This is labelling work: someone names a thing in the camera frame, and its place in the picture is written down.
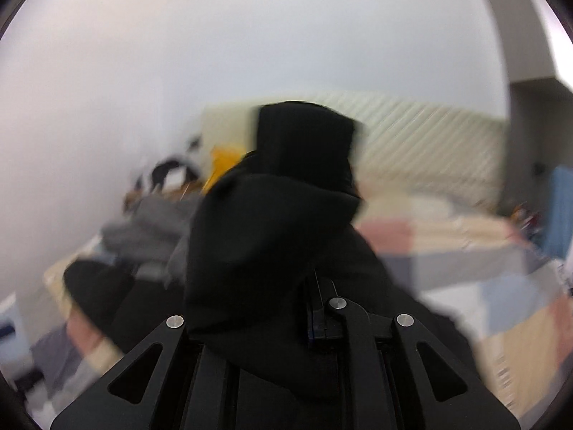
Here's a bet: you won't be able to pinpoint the black puffer jacket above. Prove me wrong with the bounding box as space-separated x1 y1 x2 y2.
62 100 485 430

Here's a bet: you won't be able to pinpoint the blue towel covered chair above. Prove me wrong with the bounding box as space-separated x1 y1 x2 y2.
541 165 573 259

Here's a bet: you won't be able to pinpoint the wooden nightstand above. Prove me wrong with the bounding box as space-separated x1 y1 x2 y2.
122 181 203 212

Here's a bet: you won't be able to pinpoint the black bag on nightstand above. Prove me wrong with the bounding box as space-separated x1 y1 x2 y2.
150 156 199 192

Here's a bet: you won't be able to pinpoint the grey hoodie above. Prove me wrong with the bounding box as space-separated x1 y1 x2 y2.
101 192 203 286

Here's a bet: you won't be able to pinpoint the patchwork checked duvet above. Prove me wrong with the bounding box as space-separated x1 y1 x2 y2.
26 191 572 429

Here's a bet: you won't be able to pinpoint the grey wardrobe cabinet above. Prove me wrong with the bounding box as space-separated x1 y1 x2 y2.
487 0 572 212

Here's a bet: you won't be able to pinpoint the bottles on shelf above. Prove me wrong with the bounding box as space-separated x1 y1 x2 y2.
510 203 542 240

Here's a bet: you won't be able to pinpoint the cream quilted headboard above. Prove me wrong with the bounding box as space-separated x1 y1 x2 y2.
200 92 506 210

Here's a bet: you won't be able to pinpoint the yellow pillow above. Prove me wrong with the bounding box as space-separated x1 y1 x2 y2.
202 145 246 194

